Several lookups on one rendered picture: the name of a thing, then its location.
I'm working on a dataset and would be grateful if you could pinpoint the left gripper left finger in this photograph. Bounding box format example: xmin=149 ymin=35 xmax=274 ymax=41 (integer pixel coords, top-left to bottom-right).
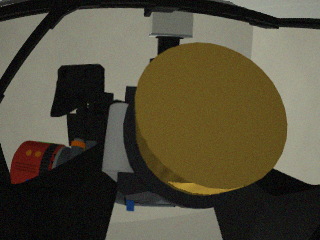
xmin=0 ymin=140 xmax=118 ymax=240

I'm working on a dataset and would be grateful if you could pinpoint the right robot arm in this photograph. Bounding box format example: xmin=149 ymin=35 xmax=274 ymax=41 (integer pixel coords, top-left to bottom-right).
xmin=95 ymin=36 xmax=184 ymax=124

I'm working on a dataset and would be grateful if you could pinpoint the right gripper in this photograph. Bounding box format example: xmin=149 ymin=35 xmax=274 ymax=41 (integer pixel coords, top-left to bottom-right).
xmin=50 ymin=64 xmax=109 ymax=146

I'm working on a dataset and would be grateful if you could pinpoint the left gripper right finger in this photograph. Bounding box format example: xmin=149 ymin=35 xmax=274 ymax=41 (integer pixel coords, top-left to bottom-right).
xmin=214 ymin=168 xmax=320 ymax=240

